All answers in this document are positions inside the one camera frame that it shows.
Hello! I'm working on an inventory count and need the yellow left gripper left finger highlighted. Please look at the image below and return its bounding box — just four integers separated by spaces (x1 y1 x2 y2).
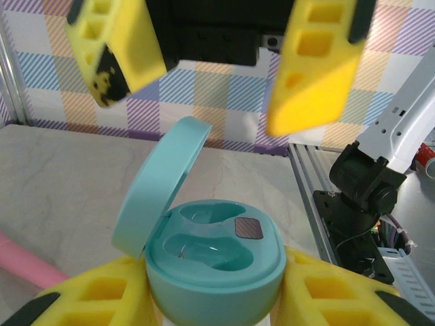
0 254 160 326

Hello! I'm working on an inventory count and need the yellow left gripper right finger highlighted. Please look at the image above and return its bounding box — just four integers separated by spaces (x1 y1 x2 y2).
271 247 435 326

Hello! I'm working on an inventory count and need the teal earbud charging case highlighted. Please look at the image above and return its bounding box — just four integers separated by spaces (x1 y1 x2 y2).
111 116 288 325

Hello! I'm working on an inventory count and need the pink cone toy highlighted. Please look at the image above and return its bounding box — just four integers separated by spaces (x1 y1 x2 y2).
0 230 71 295

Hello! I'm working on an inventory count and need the red shiny object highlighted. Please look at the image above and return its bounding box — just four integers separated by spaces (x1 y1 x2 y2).
415 141 435 167

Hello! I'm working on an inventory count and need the slotted grey cable duct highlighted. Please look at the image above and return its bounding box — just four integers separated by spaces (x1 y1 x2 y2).
377 247 435 322

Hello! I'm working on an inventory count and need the aluminium frame post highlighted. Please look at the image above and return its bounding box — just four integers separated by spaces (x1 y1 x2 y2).
0 32 30 126

